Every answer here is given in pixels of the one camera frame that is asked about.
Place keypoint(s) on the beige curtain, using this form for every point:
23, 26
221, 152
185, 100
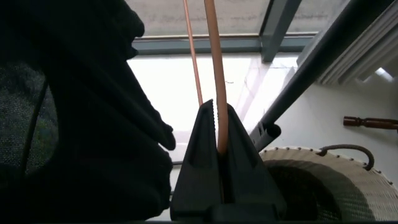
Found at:
357, 53

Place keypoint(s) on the pink clothes hanger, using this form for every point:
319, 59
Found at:
217, 77

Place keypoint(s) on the white laundry basket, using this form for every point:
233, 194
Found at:
357, 186

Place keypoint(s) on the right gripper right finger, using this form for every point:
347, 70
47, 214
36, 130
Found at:
252, 186

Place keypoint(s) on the window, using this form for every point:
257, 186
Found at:
242, 18

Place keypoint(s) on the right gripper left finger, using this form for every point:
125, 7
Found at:
196, 186

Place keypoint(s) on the black clothes rack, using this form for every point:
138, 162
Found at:
311, 68

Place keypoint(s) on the brown wooden coat stand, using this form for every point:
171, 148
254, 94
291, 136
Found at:
373, 123

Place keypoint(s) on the black garment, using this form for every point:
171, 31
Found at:
77, 124

